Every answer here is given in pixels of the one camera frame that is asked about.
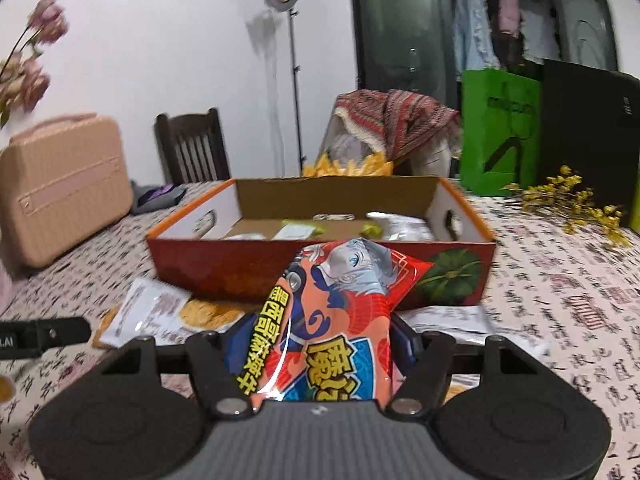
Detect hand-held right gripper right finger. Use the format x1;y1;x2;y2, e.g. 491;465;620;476
385;316;525;418

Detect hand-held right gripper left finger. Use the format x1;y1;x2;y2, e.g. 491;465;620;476
100;315;256;418

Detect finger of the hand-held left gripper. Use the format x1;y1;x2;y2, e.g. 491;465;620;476
30;316;93;353

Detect white snack packet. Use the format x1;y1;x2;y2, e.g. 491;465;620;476
400;305;493;336
367;212;436;242

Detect red cartoon snack packet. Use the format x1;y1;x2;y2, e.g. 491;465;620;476
250;237;435;408

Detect orange cardboard box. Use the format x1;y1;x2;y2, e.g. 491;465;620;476
146;175;497;311

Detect yellow cracker snack packet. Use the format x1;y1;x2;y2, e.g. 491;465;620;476
92;277;246;351

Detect pink hard suitcase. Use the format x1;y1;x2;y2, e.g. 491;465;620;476
0;112;135;271

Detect grey and purple cloth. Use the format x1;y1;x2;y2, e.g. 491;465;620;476
130;181;188;216

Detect orange artificial flowers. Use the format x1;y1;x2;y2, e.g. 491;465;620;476
301;152;396;178

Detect dark wooden chair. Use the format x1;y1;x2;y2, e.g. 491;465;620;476
154;107;232;186

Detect light grey armchair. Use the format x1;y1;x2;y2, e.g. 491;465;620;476
317;110;463;178

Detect yellow flower branch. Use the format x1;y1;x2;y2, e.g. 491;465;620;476
502;165;632;248

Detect green paper shopping bag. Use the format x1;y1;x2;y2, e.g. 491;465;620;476
460;67;543;197

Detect black paper shopping bag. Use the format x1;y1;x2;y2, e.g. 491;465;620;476
537;58;640;228

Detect dark glass sliding door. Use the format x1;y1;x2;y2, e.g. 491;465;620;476
348;0;621;111

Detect pink artificial flowers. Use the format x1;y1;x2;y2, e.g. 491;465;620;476
0;0;68;126

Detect hanging light blue shirt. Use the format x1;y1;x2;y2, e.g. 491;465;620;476
452;0;501;71

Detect hanging white garment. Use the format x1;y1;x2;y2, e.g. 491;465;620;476
520;0;561;61

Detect hanging pink garment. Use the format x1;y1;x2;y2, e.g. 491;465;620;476
492;0;526;41

